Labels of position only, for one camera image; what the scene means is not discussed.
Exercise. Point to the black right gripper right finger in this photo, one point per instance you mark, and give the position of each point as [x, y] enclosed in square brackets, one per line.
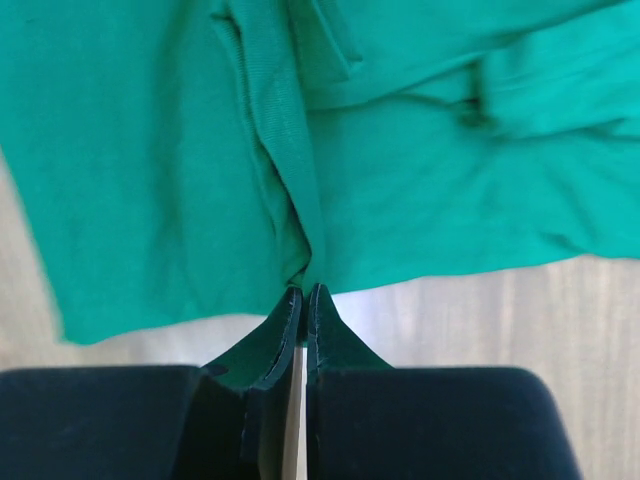
[366, 419]

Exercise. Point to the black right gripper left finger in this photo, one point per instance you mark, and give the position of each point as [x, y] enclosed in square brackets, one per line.
[236, 417]

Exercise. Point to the green t shirt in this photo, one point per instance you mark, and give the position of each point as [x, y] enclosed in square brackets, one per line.
[184, 159]

